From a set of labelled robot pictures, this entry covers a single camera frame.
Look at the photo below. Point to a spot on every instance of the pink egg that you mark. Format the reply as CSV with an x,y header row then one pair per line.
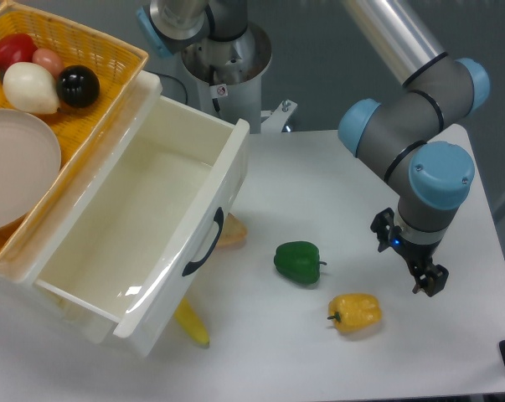
x,y
49,60

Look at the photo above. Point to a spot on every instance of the red bell pepper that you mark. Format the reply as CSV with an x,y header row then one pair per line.
x,y
14,48

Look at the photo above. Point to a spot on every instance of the black round fruit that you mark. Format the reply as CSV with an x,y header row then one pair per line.
x,y
78,86

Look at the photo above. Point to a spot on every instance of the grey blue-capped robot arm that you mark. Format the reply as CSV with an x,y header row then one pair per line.
x,y
397,142

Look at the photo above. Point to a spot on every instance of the yellow bell pepper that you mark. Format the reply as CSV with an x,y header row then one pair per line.
x,y
354,311

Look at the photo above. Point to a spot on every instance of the beige plate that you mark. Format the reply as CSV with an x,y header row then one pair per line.
x,y
30,160

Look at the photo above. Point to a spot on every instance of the green bell pepper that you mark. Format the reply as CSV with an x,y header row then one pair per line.
x,y
299,261

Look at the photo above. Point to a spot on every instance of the white drawer cabinet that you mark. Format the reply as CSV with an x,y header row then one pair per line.
x,y
47,234

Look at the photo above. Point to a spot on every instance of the white onion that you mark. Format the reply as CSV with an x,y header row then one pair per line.
x,y
30,88

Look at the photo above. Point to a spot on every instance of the yellow banana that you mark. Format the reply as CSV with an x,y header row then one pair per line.
x,y
191,323

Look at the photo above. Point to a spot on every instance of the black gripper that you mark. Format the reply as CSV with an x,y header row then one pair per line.
x,y
429,278

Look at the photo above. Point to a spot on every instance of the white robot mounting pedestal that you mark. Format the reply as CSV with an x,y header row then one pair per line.
x,y
228,76

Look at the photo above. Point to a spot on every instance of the toast bread slice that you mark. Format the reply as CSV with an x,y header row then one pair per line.
x,y
233,232

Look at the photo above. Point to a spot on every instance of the white open drawer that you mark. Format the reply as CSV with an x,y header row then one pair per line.
x,y
193,166

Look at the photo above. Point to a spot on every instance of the yellow wicker basket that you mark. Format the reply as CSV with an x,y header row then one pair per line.
x,y
115,63

